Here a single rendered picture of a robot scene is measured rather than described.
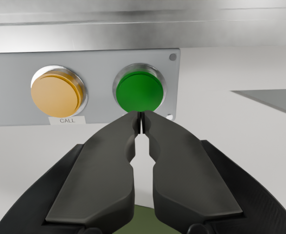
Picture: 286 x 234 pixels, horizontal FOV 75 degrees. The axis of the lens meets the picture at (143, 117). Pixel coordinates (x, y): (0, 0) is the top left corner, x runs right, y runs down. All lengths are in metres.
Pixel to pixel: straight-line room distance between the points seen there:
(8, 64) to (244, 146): 0.35
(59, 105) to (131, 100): 0.06
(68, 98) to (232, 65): 0.22
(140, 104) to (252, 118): 0.23
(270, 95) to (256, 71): 1.18
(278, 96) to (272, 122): 1.16
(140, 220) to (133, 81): 0.33
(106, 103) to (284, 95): 1.44
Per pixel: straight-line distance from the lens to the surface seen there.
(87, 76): 0.17
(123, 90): 0.16
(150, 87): 0.15
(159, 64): 0.16
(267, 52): 0.31
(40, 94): 0.18
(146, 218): 0.44
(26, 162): 0.40
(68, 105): 0.17
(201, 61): 0.28
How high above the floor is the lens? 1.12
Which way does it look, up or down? 60 degrees down
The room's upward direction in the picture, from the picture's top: 177 degrees clockwise
